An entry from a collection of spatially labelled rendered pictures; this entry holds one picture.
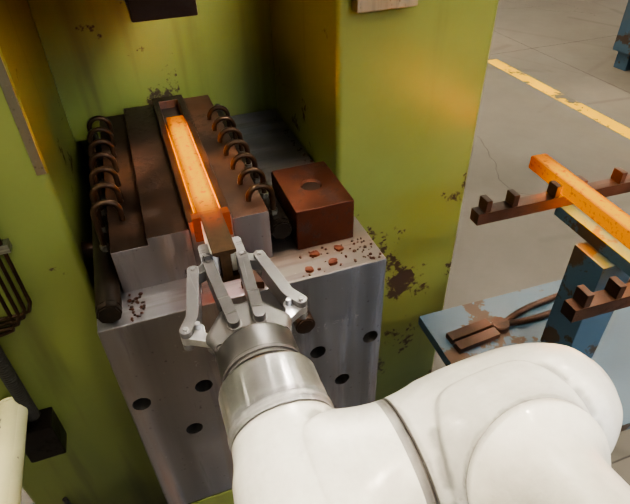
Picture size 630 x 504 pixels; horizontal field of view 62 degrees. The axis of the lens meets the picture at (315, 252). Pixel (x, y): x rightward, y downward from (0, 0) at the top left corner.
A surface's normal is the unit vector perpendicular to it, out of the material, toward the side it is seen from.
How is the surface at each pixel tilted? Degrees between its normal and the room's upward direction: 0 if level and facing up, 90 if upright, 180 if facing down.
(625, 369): 0
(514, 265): 0
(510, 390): 24
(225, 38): 90
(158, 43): 90
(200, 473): 90
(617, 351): 0
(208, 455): 90
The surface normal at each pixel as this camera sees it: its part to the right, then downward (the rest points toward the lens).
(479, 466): -0.41, -0.10
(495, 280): -0.02, -0.78
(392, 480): 0.16, -0.48
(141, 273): 0.34, 0.58
